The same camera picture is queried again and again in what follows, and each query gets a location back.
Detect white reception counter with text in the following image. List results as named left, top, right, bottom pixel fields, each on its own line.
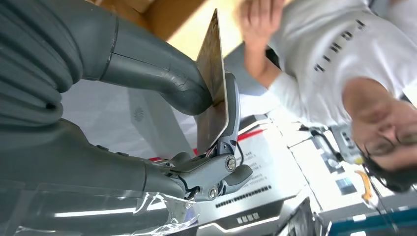
left=195, top=114, right=311, bottom=236

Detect red barrier belt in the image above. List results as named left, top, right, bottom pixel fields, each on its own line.
left=148, top=128, right=265, bottom=164

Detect person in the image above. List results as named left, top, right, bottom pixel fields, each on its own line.
left=234, top=0, right=417, bottom=193

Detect light wooden desk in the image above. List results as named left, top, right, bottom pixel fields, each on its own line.
left=166, top=0, right=249, bottom=63

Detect silver kiosk stand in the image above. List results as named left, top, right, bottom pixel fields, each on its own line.
left=127, top=88, right=197, bottom=161

